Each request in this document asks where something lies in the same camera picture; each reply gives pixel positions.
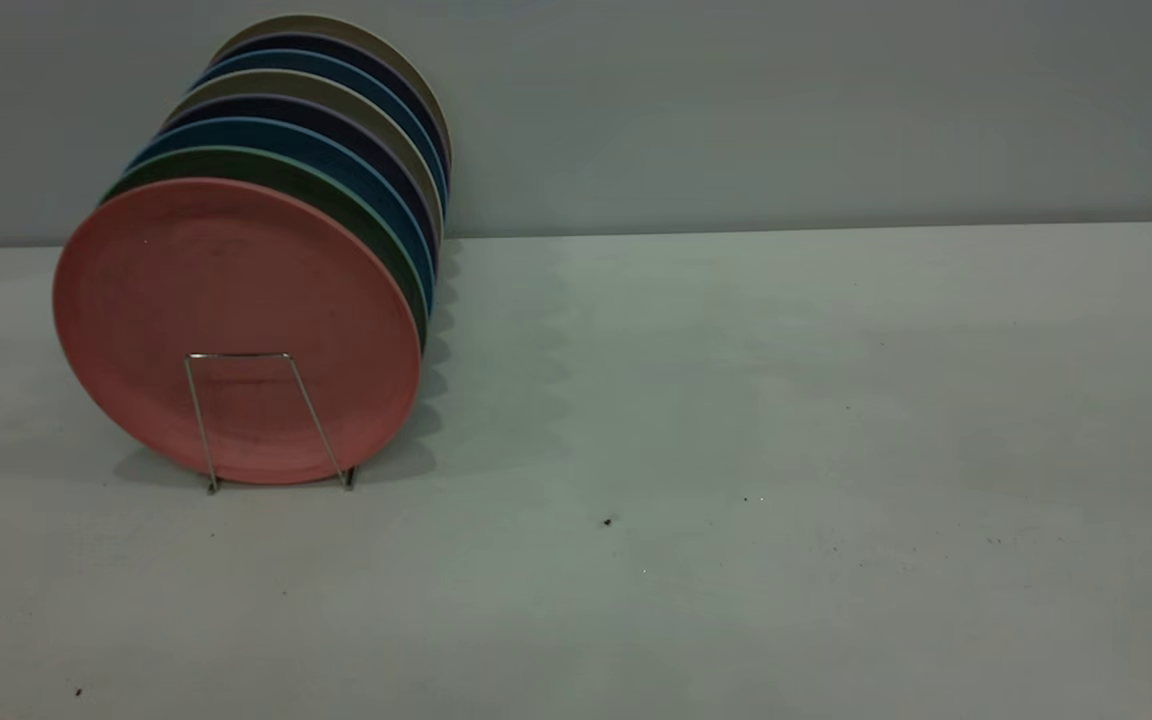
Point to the dark purple round plate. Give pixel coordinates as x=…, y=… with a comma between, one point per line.
x=276, y=108
x=341, y=47

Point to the green round plate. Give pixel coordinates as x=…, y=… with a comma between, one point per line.
x=266, y=165

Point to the pink round plate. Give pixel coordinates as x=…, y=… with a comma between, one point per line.
x=226, y=300

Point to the blue round plate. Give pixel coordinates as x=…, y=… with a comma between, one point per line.
x=256, y=133
x=316, y=62

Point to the beige round plate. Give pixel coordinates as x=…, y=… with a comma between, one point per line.
x=316, y=23
x=286, y=83

